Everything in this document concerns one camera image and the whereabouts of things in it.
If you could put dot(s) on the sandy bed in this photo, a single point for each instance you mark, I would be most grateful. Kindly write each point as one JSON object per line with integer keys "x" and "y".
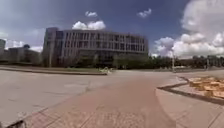
{"x": 210, "y": 86}

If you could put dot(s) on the row of trees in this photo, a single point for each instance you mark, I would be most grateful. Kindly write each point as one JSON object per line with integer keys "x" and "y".
{"x": 196, "y": 62}

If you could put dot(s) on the low building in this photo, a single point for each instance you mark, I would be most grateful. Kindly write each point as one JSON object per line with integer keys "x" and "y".
{"x": 20, "y": 55}

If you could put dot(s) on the curved multi-storey building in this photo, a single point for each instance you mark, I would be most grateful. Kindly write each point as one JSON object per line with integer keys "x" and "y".
{"x": 96, "y": 45}

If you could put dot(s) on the pole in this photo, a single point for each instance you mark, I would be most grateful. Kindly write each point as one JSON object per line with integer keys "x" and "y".
{"x": 173, "y": 63}

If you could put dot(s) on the grey paved plaza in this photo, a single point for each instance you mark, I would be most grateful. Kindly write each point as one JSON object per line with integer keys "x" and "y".
{"x": 40, "y": 90}

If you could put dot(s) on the raised grass strip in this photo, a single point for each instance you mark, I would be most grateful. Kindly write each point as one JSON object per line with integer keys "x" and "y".
{"x": 50, "y": 70}

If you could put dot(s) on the dark kerb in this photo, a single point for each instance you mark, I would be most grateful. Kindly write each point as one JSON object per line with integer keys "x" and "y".
{"x": 186, "y": 93}

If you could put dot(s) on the red brick path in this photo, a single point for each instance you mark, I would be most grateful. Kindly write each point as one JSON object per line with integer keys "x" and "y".
{"x": 120, "y": 106}

